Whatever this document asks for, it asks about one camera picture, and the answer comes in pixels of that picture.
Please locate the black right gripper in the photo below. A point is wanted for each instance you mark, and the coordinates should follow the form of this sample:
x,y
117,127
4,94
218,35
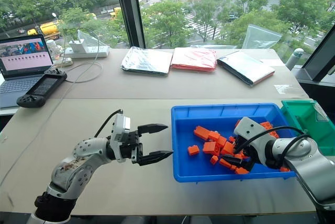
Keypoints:
x,y
247,162

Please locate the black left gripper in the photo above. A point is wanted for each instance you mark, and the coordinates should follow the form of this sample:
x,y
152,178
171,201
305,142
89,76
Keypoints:
x,y
132,145

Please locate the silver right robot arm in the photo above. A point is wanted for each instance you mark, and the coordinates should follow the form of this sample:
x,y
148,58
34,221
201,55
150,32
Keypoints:
x,y
311,166

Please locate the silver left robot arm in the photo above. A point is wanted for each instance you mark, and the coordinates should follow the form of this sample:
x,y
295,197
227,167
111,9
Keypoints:
x,y
78,156

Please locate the blue plastic bin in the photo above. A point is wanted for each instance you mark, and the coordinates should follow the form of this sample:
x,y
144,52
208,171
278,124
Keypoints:
x,y
188,166

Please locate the green plastic bin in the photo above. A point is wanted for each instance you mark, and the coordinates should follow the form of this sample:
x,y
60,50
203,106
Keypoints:
x,y
301,119

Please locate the small orange toy brick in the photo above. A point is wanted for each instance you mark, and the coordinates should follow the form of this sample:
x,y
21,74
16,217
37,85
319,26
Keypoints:
x,y
233,167
214,159
232,139

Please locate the large orange toy brick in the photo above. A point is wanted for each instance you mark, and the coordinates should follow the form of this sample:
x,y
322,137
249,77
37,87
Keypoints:
x,y
201,132

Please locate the silver foil package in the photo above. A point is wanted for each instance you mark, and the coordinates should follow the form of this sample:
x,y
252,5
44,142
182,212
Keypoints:
x,y
146,61

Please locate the small clear plastic bag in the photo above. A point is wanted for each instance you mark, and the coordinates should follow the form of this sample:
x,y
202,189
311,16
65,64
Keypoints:
x,y
285,88

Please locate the red plastic package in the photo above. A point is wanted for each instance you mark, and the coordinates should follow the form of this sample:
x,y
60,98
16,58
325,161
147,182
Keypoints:
x,y
193,59

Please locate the blue white plastic package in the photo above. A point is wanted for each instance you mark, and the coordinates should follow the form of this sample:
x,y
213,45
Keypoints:
x,y
246,68

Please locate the clear plastic tag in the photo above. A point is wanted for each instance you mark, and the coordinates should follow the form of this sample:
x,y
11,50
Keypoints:
x,y
320,112

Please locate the white power strip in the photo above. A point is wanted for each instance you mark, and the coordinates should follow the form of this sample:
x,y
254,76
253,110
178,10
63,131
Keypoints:
x,y
89,51

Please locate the white green drinking bottle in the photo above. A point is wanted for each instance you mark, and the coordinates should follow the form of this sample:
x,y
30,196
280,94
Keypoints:
x,y
294,57

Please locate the white charger plug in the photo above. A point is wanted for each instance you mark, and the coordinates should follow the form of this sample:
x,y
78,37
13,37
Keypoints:
x,y
77,46

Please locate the clear plastic sheet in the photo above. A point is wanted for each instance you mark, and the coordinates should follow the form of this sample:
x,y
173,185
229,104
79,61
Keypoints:
x,y
87,38

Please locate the black handheld game controller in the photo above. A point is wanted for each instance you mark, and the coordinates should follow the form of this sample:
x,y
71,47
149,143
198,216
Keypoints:
x,y
42,88

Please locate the white plastic bottle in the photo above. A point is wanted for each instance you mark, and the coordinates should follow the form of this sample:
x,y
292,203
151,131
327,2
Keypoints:
x,y
53,48

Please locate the yellow truck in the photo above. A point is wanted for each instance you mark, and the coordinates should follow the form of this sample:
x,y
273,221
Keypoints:
x,y
48,30

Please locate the grey laptop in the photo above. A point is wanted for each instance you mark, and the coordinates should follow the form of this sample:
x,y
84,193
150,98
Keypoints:
x,y
23,56

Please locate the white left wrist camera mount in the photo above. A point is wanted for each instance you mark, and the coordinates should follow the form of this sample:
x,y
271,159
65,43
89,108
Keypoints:
x,y
119,135

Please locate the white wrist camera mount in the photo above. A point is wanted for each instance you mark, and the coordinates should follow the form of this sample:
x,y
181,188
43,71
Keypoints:
x,y
251,129
119,135

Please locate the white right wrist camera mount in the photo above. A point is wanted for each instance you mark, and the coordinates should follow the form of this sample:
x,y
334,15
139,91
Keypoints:
x,y
251,129

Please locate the black window frame post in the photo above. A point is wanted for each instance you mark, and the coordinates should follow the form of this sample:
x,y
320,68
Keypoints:
x,y
131,12

